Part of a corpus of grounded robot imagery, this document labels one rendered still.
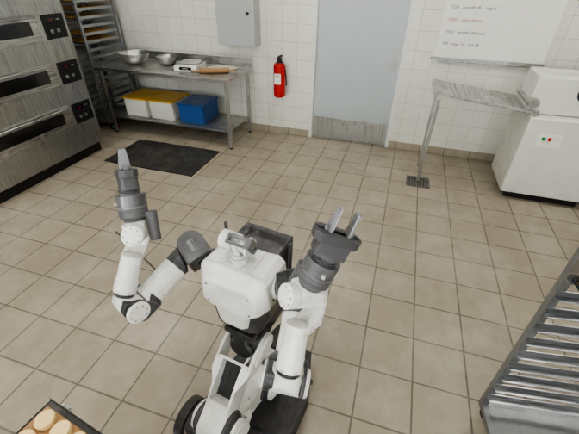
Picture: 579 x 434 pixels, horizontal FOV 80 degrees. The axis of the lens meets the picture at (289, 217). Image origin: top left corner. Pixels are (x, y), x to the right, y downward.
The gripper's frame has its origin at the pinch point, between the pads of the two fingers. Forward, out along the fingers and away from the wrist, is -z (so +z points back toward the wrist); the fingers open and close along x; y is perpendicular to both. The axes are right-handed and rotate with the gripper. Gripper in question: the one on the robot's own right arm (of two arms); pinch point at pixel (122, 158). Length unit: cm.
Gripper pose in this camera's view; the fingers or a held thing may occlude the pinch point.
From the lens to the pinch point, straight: 118.3
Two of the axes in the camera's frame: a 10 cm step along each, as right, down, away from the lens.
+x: 5.4, 1.3, -8.3
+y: -8.4, 1.9, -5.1
